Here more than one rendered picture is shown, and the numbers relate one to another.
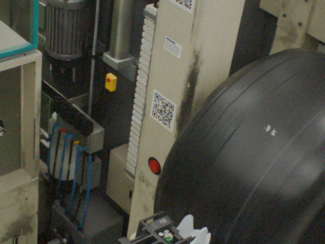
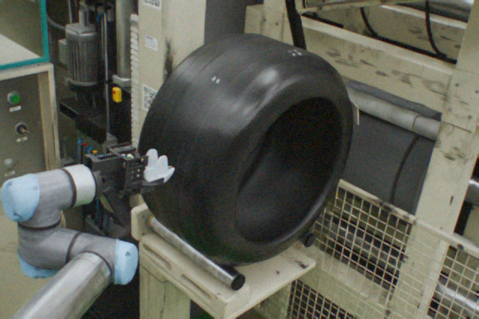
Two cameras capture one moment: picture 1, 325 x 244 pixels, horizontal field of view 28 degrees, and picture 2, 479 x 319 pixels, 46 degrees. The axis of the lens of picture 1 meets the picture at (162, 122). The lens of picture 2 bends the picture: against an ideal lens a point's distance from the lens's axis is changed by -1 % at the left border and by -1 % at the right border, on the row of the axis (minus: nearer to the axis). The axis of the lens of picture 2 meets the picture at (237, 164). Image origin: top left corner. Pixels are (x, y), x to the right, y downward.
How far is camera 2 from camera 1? 40 cm
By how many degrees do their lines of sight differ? 6
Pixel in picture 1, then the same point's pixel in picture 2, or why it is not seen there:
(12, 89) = (32, 98)
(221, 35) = (188, 29)
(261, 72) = (212, 44)
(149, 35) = (135, 40)
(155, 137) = not seen: hidden behind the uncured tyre
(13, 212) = not seen: hidden behind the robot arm
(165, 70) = (148, 65)
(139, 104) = (135, 102)
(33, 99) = (49, 105)
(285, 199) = (227, 127)
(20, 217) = not seen: hidden behind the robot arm
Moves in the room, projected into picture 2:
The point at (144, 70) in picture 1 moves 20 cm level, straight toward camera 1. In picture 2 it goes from (135, 70) to (123, 99)
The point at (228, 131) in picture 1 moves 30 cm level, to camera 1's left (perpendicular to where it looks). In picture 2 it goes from (184, 86) to (49, 73)
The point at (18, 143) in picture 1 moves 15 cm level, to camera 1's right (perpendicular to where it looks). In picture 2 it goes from (42, 147) to (90, 152)
